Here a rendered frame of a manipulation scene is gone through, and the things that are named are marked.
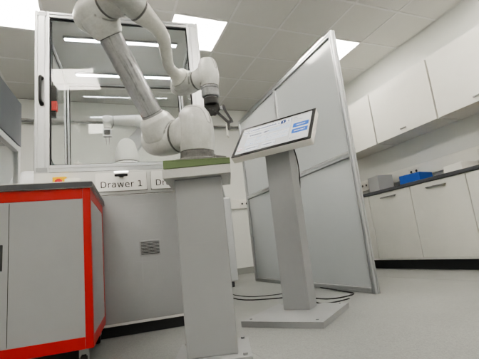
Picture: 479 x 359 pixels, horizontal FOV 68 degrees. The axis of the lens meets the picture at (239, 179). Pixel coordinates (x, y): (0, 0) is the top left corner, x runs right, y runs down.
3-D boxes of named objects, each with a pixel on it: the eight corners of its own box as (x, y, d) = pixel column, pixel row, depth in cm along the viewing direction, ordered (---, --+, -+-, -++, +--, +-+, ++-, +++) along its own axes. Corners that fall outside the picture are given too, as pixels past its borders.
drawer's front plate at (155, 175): (198, 186, 222) (197, 169, 224) (151, 189, 214) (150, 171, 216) (198, 186, 224) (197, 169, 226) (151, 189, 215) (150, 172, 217)
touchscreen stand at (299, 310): (323, 328, 165) (294, 123, 185) (241, 327, 187) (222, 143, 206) (348, 307, 208) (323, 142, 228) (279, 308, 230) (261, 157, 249)
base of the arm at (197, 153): (225, 159, 151) (224, 146, 151) (174, 162, 151) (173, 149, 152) (227, 166, 169) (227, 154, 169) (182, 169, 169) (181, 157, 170)
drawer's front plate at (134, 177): (147, 189, 213) (146, 171, 215) (95, 191, 205) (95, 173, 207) (147, 189, 215) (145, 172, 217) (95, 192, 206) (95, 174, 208)
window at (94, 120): (197, 161, 229) (185, 29, 247) (50, 165, 204) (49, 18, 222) (197, 161, 229) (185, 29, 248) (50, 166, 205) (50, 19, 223)
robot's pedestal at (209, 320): (253, 360, 131) (232, 162, 145) (172, 370, 129) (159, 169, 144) (248, 340, 160) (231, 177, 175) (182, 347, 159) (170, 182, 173)
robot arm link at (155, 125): (178, 159, 165) (146, 165, 177) (195, 142, 177) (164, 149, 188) (86, -14, 134) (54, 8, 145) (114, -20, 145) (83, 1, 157)
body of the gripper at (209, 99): (220, 99, 183) (222, 116, 182) (204, 101, 184) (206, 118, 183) (217, 94, 175) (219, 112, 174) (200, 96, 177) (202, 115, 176)
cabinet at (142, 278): (227, 320, 211) (214, 188, 226) (32, 352, 181) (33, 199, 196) (199, 301, 300) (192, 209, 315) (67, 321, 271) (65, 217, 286)
